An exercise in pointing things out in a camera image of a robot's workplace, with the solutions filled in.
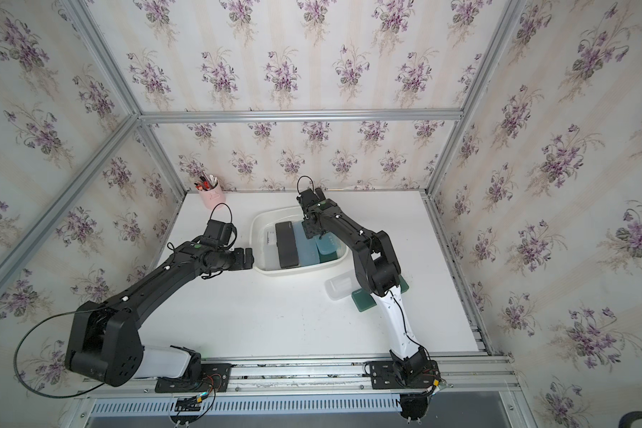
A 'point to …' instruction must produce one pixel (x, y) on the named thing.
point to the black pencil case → (286, 244)
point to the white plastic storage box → (265, 217)
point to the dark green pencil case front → (364, 300)
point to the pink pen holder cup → (213, 196)
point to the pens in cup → (206, 182)
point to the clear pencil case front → (341, 287)
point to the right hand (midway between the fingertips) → (322, 229)
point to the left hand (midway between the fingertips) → (244, 261)
